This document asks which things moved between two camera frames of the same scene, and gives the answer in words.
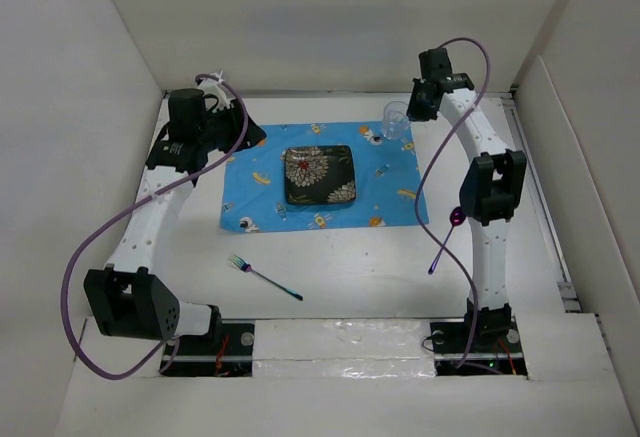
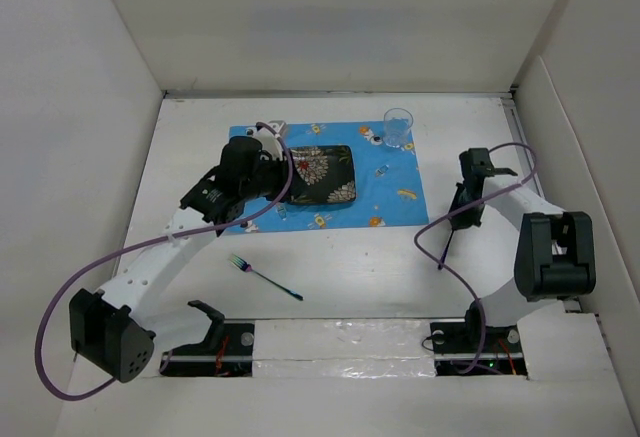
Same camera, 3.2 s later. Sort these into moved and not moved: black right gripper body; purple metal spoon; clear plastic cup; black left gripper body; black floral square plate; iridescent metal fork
Moved: black right gripper body; black left gripper body; clear plastic cup; purple metal spoon
Not moved: iridescent metal fork; black floral square plate
